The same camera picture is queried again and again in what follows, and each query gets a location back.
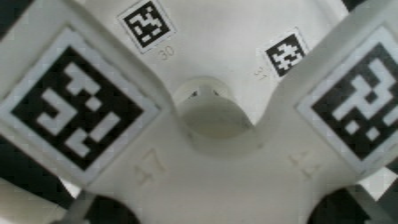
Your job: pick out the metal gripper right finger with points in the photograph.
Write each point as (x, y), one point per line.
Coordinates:
(348, 207)

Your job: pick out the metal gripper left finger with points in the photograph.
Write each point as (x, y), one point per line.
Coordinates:
(93, 209)

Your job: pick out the white cross-shaped table base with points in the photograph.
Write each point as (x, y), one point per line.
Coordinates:
(89, 118)

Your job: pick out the white round table top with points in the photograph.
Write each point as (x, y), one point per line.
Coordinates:
(228, 39)

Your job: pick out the white cylindrical table leg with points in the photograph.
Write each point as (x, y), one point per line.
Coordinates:
(208, 109)

